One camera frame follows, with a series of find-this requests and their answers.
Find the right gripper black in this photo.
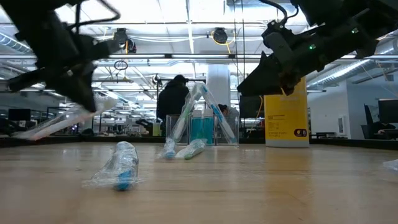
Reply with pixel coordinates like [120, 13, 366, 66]
[238, 30, 296, 96]

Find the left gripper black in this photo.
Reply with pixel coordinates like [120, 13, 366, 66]
[7, 34, 121, 112]

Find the small blue mouthwash bottle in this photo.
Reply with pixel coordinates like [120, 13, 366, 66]
[190, 109, 203, 146]
[202, 108, 215, 146]

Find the black computer monitor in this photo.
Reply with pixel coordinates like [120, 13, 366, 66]
[239, 95, 265, 119]
[7, 108, 32, 121]
[377, 98, 398, 124]

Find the yellow canister with white lid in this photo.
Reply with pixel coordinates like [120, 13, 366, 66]
[263, 77, 310, 149]

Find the person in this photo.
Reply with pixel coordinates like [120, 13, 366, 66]
[373, 121, 397, 139]
[156, 73, 190, 138]
[217, 103, 240, 119]

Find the clear acrylic organizer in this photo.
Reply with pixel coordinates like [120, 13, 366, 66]
[164, 114, 240, 147]

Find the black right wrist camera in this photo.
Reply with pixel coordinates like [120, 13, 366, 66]
[262, 19, 289, 35]

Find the black left wrist camera cable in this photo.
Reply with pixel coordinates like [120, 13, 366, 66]
[65, 0, 122, 30]

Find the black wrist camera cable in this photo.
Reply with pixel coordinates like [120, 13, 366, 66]
[257, 0, 299, 26]
[65, 0, 122, 30]

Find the black ceiling cable reel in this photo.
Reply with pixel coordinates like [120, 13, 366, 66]
[113, 27, 137, 54]
[213, 27, 229, 44]

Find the black aluminium table frame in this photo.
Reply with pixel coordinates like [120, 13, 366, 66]
[0, 134, 398, 150]

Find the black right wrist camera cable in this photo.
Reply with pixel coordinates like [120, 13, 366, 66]
[257, 0, 299, 26]

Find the white wall box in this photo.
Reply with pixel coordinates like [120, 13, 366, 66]
[338, 114, 349, 135]

